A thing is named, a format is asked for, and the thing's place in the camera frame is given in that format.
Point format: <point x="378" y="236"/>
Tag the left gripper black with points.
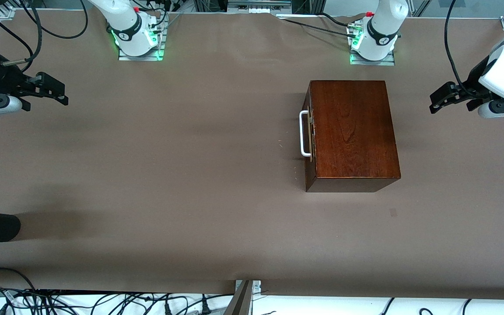
<point x="473" y="79"/>

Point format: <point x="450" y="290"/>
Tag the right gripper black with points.
<point x="6" y="78"/>

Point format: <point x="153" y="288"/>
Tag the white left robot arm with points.
<point x="381" y="30"/>

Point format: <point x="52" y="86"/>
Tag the dark brown wooden cabinet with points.
<point x="352" y="131"/>

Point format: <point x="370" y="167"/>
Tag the brown paper table cover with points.
<point x="190" y="175"/>

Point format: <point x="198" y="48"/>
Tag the grey socket strip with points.
<point x="258" y="6"/>

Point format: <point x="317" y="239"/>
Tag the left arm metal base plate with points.
<point x="372" y="63"/>

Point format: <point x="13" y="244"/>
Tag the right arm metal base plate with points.
<point x="140" y="58"/>

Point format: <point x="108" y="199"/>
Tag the black frame post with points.
<point x="306" y="6"/>

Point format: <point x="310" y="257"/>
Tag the silver metal bracket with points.
<point x="256" y="286"/>

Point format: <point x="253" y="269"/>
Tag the dark metal post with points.
<point x="239" y="304"/>

